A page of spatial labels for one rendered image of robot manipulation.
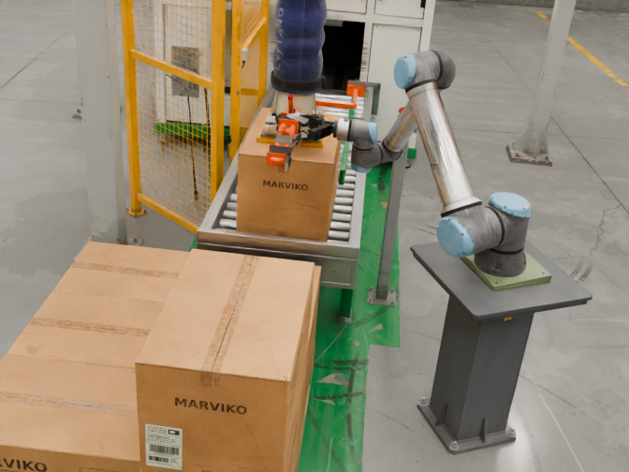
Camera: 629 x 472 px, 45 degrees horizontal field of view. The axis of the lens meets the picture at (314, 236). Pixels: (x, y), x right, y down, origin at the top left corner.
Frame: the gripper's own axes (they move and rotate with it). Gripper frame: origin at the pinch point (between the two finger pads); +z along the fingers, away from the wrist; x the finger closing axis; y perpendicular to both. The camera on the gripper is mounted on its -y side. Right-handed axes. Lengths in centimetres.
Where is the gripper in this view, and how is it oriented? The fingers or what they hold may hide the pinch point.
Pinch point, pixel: (287, 125)
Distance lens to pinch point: 317.2
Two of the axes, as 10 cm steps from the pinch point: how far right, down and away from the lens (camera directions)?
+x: 0.8, -8.7, -4.9
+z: -9.9, -1.2, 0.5
